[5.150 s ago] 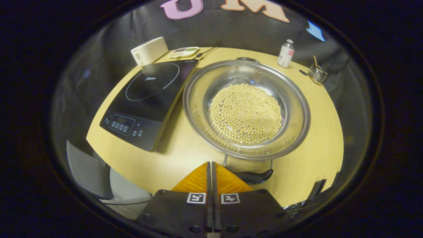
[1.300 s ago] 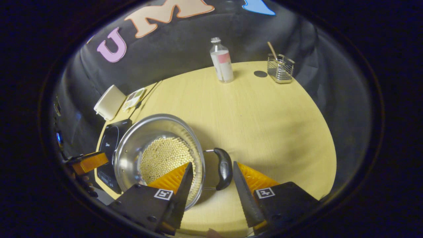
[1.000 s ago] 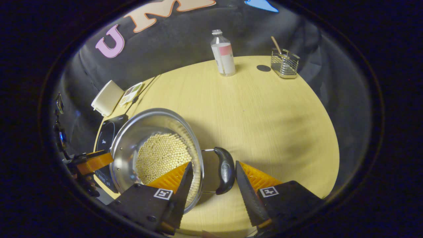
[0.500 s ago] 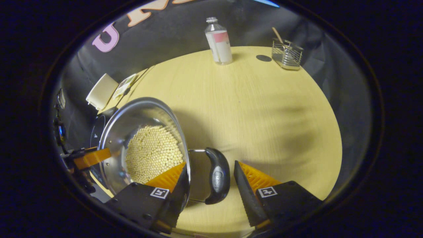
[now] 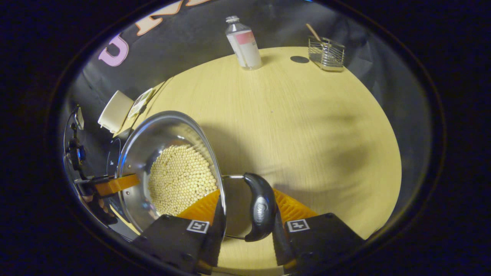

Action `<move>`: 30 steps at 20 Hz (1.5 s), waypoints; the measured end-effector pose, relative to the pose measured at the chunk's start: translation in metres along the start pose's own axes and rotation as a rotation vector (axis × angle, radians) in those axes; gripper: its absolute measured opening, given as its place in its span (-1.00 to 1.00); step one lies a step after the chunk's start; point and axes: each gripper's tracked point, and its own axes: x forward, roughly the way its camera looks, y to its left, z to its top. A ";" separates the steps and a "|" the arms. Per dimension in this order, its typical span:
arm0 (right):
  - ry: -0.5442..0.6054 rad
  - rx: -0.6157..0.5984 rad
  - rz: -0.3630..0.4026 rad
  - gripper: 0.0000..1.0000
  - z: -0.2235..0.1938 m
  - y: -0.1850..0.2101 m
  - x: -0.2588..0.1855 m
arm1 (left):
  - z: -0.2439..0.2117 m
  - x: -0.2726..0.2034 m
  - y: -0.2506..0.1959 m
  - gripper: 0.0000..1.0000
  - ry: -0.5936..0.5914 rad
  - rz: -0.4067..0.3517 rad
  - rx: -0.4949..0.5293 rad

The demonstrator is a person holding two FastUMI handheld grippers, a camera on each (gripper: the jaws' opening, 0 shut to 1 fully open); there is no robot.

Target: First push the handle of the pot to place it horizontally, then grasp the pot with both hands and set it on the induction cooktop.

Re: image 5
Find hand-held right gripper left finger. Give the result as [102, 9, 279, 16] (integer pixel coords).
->
[132, 189, 227, 275]

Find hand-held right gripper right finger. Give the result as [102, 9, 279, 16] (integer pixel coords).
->
[270, 188, 366, 275]

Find black induction cooktop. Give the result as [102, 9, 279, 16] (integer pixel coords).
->
[107, 137, 143, 236]

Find stainless steel pot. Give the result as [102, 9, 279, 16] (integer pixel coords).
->
[116, 110, 277, 243]

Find pile of yellow soybeans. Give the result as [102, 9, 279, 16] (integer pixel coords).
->
[148, 145, 219, 217]

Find cream plastic container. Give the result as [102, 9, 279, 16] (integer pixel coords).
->
[97, 90, 135, 134]

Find white divided condiment dish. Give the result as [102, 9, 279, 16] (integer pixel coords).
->
[128, 88, 155, 120]

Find black backdrop cloth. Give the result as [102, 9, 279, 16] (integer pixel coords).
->
[63, 0, 430, 161]

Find clear bottle with pink label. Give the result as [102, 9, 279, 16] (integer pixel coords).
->
[225, 15, 263, 71]

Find wooden stick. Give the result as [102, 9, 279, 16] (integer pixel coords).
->
[305, 23, 323, 43]

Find metal wire holder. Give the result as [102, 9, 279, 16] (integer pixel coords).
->
[308, 36, 345, 72]

